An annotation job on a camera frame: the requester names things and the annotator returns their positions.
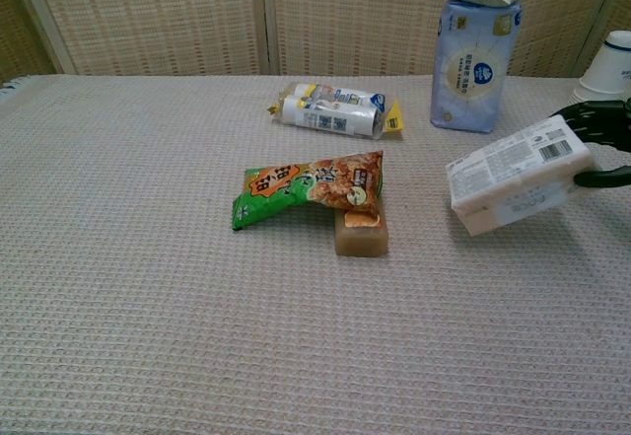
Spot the brown drink bottle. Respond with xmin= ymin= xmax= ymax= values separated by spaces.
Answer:
xmin=333 ymin=197 xmax=391 ymax=258

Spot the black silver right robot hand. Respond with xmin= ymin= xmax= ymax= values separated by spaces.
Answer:
xmin=548 ymin=100 xmax=631 ymax=190

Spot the rattan folding screen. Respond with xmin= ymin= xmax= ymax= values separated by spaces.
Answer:
xmin=0 ymin=0 xmax=631 ymax=87

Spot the silver yellow snack bag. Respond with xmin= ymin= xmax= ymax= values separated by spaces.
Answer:
xmin=266 ymin=82 xmax=406 ymax=141

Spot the pink tissue pack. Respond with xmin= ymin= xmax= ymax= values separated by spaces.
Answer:
xmin=445 ymin=113 xmax=598 ymax=238

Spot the beige woven tablecloth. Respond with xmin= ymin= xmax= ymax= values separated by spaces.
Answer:
xmin=0 ymin=73 xmax=631 ymax=435

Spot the green orange snack bag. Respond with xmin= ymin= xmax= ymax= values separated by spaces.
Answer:
xmin=231 ymin=150 xmax=386 ymax=232

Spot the pale blue tissue pack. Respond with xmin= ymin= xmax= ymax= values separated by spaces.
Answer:
xmin=429 ymin=0 xmax=524 ymax=135

